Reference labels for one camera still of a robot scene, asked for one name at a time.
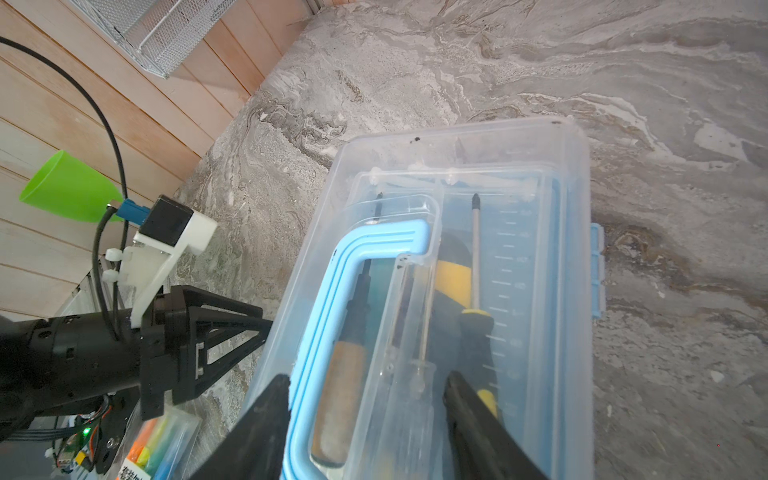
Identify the white wire mesh shelf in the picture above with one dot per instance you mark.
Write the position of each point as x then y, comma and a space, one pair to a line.
157, 34

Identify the black short screwdriver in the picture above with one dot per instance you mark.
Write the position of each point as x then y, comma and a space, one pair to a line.
477, 327

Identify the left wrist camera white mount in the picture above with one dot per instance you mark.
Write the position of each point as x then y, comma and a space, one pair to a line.
166, 231

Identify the clear handled screwdriver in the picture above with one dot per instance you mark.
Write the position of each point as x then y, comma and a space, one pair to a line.
406, 446

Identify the yellow black utility knife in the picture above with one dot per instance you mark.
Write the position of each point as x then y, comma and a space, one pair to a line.
451, 295

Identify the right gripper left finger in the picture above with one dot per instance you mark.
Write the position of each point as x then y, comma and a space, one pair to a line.
255, 447

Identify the highlighter marker pack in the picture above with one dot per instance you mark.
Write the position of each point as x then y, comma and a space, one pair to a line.
158, 448

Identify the blue plastic tool box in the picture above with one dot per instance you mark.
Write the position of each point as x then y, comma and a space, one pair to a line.
390, 197

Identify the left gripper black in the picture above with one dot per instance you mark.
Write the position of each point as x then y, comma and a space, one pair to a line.
177, 332

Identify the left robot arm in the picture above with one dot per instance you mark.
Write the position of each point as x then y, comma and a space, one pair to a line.
67, 366

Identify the green plastic cup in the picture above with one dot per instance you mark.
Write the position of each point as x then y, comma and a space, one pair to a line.
67, 187

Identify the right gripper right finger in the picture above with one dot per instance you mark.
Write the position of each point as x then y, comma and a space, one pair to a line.
481, 448

